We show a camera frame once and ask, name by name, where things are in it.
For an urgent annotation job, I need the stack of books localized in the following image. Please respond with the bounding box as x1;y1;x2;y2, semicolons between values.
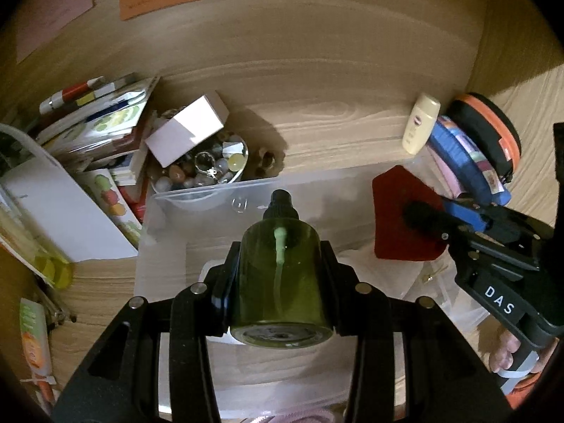
35;75;161;186

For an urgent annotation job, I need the cream lotion bottle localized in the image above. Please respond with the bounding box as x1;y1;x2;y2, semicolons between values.
402;93;441;156

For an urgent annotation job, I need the wooden desktop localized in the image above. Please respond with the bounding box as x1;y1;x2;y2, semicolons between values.
26;64;498;423

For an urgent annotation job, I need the white cardboard box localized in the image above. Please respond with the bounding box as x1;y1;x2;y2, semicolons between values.
145;92;230;168

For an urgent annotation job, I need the orange and black round case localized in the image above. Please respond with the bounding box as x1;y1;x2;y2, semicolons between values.
447;92;523;184

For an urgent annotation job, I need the pink flat pouch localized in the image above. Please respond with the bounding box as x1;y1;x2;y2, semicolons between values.
429;145;464;199

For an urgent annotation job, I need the red felt cloth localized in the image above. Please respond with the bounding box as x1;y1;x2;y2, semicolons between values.
371;165;448;265

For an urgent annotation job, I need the blue zip pouch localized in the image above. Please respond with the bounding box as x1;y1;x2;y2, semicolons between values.
429;115;512;206

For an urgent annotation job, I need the pink paper note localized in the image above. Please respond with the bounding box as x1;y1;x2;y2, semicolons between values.
15;0;98;65

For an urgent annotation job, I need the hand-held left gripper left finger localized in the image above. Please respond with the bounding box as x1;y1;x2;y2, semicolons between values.
53;240;243;423

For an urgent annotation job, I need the yellow green plastic bottle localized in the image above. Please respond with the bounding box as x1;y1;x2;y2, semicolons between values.
0;203;74;290

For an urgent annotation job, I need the fruit printed card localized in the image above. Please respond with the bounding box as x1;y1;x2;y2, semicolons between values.
84;170;145;248

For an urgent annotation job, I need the metal nail clipper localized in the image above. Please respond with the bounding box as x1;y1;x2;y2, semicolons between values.
34;282;78;324

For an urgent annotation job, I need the red small box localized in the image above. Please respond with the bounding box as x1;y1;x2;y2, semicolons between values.
119;178;151;223

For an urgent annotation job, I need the green glass pump bottle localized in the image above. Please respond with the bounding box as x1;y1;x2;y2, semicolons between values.
229;189;338;350

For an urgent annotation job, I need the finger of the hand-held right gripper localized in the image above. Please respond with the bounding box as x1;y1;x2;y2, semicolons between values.
443;197;490;232
404;200;461;244

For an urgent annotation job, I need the white bowl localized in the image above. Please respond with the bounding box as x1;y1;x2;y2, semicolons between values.
147;134;250;211

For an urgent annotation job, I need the clear plastic storage bin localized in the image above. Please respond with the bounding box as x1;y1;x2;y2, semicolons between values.
134;161;490;420

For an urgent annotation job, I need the white paper sheet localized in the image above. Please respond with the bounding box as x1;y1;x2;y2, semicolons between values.
0;147;139;263

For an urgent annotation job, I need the orange stick with white tag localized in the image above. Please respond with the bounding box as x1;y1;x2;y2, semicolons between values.
20;374;59;408

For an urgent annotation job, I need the brown bead bracelet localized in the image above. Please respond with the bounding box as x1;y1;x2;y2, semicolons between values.
255;147;287;178

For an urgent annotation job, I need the person's right hand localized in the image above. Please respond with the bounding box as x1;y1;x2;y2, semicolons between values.
488;325;537;376

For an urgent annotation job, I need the red and white pen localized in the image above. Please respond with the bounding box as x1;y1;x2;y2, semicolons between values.
39;76;106;115

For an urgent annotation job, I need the orange and green tube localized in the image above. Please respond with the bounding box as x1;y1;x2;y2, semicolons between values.
20;297;56;376

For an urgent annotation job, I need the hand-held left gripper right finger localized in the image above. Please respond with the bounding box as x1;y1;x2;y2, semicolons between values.
321;240;516;423

